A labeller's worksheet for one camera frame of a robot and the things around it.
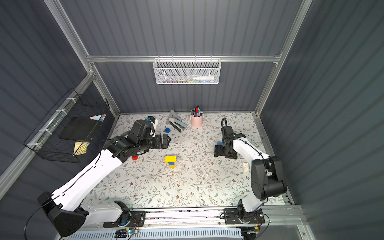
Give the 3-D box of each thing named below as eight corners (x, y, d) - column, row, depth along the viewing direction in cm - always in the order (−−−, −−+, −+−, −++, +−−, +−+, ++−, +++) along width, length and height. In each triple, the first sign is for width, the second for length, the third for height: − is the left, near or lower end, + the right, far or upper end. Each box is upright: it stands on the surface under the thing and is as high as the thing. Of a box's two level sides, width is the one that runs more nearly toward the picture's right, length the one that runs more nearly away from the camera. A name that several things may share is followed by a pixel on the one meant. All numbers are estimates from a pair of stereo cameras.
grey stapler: (168, 122, 116) (167, 120, 114) (174, 117, 120) (174, 115, 117) (180, 132, 110) (180, 130, 108) (187, 127, 113) (187, 125, 111)
